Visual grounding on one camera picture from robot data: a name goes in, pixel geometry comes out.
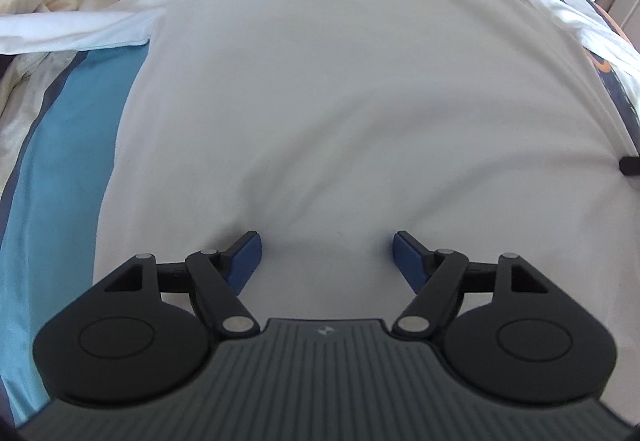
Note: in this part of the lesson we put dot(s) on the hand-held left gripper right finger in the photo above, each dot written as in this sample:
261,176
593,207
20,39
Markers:
406,261

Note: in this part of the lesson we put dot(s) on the striped printed bedspread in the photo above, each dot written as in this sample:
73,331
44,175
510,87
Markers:
65,146

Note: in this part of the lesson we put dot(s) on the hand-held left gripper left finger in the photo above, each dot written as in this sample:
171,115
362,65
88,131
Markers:
247,261

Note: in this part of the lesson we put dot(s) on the white shirt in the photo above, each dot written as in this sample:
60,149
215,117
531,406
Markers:
325,96

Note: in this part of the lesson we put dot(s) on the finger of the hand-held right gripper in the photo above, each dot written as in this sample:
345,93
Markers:
631,165

